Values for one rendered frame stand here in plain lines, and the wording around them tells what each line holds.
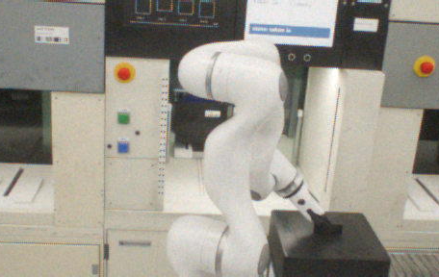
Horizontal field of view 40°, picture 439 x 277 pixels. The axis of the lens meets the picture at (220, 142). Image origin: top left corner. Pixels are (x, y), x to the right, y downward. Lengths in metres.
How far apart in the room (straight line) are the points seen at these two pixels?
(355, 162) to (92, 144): 0.87
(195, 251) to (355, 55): 0.95
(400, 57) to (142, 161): 0.91
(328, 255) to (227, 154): 0.52
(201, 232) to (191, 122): 1.23
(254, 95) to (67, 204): 1.09
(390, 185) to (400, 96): 0.32
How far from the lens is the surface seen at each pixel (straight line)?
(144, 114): 1.99
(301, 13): 1.95
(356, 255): 1.67
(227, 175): 1.26
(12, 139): 2.57
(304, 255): 1.63
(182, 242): 1.36
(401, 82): 2.08
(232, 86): 1.20
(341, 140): 2.03
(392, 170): 2.18
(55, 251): 2.22
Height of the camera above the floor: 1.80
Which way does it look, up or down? 19 degrees down
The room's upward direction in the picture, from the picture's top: 4 degrees clockwise
